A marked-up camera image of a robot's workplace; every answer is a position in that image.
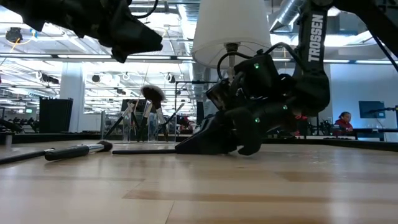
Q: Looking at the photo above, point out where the black right camera cable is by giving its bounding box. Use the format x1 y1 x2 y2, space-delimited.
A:
216 42 298 80

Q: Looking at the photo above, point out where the black aluminium rig frame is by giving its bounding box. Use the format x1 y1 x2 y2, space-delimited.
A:
0 132 398 153

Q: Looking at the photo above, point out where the black silver-ferrule makeup brush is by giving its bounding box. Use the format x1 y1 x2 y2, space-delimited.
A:
104 99 137 140
129 99 142 139

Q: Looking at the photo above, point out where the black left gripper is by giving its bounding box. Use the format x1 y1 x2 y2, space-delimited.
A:
71 0 164 64

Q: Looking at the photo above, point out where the wall-mounted dark screen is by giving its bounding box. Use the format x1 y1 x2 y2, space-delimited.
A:
358 100 387 119

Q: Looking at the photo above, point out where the black fan makeup brush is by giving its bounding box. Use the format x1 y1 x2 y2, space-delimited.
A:
140 84 170 141

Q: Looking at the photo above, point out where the angled black makeup brush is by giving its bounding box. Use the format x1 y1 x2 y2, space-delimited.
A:
141 101 154 142

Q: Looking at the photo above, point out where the black ceiling device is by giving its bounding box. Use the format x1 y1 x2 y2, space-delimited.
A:
5 27 24 44

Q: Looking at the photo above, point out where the long thin black makeup brush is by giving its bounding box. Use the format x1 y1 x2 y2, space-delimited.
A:
0 148 56 165

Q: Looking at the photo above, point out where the silver ventilation duct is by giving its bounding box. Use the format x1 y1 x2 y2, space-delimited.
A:
269 0 312 32

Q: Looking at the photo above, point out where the thin black hanging cable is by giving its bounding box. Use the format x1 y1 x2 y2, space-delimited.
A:
369 30 398 73

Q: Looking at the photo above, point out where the black background gantry frame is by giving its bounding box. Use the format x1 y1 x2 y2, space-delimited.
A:
174 80 220 135

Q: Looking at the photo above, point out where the dark background desk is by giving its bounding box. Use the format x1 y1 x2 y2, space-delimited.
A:
323 126 398 142

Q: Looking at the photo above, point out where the round black powder brush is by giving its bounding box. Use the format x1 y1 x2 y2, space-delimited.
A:
44 140 114 162

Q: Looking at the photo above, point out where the person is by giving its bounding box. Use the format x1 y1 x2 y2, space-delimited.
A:
333 111 355 135

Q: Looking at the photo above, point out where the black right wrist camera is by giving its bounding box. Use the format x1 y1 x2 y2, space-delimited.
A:
206 78 238 112

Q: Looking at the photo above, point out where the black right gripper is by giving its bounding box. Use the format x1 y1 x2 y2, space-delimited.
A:
175 53 300 157

